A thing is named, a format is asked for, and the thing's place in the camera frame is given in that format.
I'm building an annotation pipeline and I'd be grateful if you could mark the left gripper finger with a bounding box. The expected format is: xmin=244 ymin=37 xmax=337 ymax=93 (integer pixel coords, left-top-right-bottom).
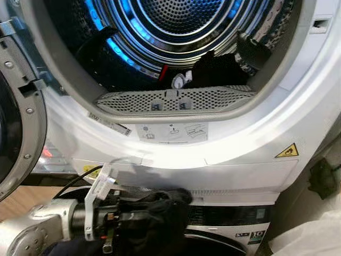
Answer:
xmin=140 ymin=188 xmax=193 ymax=219
xmin=120 ymin=211 xmax=188 ymax=256

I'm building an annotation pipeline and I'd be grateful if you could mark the small yellow sticker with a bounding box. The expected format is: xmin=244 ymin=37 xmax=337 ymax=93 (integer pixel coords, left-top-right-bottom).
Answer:
xmin=82 ymin=164 xmax=102 ymax=178

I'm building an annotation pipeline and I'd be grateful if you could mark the white tumble dryer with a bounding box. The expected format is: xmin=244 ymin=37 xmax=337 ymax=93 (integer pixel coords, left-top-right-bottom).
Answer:
xmin=0 ymin=0 xmax=341 ymax=207

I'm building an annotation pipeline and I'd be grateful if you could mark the narrow grey rim label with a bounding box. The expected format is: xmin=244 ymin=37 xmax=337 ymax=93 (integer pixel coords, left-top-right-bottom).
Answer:
xmin=87 ymin=111 xmax=132 ymax=137

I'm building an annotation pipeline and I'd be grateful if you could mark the grey mesh lint filter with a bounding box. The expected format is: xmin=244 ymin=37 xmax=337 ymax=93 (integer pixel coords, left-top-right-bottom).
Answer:
xmin=96 ymin=85 xmax=256 ymax=116

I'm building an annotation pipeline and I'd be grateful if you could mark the white translucent plastic bag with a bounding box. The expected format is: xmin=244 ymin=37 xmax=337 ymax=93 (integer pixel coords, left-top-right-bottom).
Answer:
xmin=269 ymin=210 xmax=341 ymax=256

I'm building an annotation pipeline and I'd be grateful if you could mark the small white cloth item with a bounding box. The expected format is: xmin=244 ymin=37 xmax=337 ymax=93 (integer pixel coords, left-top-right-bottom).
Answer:
xmin=171 ymin=71 xmax=193 ymax=90

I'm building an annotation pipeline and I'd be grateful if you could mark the small red cloth item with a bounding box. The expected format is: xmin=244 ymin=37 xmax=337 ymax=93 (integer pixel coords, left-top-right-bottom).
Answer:
xmin=158 ymin=65 xmax=169 ymax=82

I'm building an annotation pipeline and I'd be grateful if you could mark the black knit garment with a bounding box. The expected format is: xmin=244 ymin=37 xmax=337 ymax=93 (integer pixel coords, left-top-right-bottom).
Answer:
xmin=192 ymin=51 xmax=251 ymax=89

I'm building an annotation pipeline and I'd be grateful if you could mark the grey round dryer door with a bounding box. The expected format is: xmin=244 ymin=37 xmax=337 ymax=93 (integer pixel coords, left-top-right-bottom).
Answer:
xmin=0 ymin=19 xmax=48 ymax=202

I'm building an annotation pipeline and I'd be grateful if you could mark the perforated steel dryer drum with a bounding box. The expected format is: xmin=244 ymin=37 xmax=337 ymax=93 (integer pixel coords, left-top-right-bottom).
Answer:
xmin=43 ymin=0 xmax=295 ymax=91

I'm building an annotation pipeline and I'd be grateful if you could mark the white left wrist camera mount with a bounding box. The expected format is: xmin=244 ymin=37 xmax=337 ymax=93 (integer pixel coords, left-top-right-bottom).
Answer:
xmin=84 ymin=163 xmax=117 ymax=241

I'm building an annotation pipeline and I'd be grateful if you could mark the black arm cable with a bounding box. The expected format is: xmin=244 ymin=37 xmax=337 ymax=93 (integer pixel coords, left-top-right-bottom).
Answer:
xmin=53 ymin=165 xmax=103 ymax=201

